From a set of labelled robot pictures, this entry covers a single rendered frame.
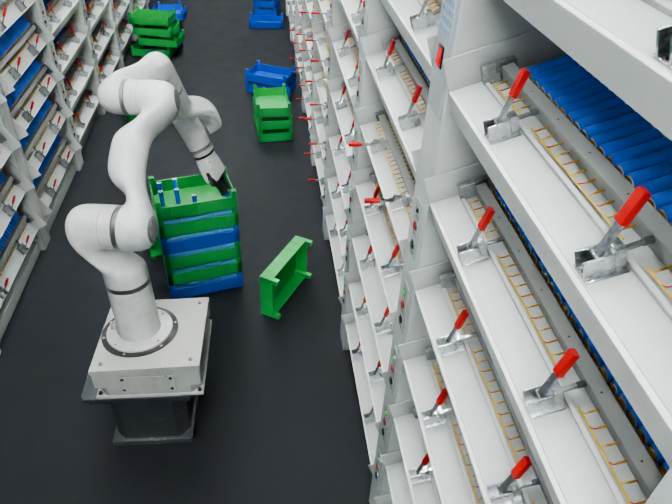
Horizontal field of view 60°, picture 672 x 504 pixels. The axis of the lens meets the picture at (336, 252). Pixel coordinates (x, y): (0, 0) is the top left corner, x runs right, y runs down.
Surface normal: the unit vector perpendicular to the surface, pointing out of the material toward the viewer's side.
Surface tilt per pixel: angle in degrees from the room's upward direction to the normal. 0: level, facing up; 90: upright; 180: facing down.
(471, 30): 90
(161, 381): 90
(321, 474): 0
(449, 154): 90
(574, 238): 19
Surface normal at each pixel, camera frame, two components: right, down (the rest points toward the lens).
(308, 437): 0.04, -0.79
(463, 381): -0.28, -0.73
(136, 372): 0.08, 0.62
